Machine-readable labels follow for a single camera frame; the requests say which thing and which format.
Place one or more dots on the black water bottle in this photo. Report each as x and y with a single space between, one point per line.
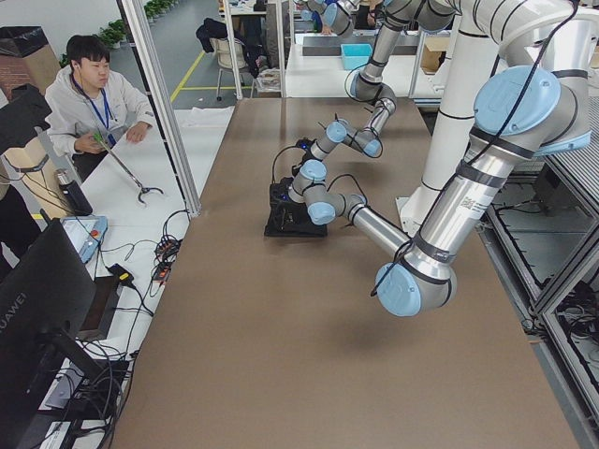
73 193

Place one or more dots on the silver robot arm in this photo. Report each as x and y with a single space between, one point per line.
518 85
365 103

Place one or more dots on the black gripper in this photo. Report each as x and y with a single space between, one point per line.
297 169
289 211

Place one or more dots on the metal grabber tool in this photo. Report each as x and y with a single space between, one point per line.
143 190

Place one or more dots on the blue teach pendant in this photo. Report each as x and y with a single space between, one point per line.
85 233

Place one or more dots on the aluminium cage frame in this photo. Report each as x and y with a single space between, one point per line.
140 38

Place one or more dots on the seated person in white hoodie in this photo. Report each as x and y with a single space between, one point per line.
88 98

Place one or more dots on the blue plastic bin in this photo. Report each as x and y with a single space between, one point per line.
355 55

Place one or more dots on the black computer monitor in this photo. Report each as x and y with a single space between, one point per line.
44 301

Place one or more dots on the black t-shirt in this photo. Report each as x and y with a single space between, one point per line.
306 229

